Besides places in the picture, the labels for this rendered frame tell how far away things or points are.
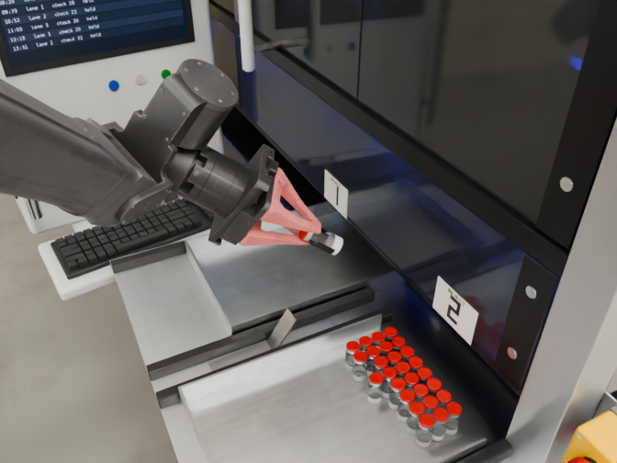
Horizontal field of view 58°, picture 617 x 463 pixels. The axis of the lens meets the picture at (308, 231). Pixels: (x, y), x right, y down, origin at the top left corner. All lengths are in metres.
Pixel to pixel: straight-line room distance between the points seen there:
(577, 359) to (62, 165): 0.53
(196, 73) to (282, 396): 0.52
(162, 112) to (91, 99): 0.83
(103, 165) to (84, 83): 0.89
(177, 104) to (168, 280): 0.63
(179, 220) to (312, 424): 0.66
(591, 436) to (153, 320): 0.68
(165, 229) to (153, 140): 0.80
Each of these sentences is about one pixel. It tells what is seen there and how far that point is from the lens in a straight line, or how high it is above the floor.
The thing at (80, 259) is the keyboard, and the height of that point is 0.83.
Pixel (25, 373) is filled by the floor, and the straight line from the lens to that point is 2.27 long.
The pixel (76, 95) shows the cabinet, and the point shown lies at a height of 1.11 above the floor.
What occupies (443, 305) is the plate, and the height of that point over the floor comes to 1.01.
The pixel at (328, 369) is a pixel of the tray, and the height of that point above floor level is 0.88.
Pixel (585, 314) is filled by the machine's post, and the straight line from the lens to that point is 0.64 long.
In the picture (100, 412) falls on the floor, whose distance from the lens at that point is 2.06.
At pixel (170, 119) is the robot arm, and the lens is 0.50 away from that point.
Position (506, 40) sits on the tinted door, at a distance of 0.65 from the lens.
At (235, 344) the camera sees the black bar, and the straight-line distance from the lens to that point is 0.92.
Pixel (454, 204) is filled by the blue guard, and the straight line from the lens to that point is 0.74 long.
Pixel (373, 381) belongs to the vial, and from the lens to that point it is 0.83.
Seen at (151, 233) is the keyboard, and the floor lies 0.83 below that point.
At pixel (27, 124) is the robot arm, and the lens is 0.33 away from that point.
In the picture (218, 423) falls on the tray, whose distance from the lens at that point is 0.85.
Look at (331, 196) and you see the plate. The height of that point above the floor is 1.01.
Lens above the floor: 1.56
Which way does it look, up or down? 36 degrees down
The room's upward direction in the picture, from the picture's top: straight up
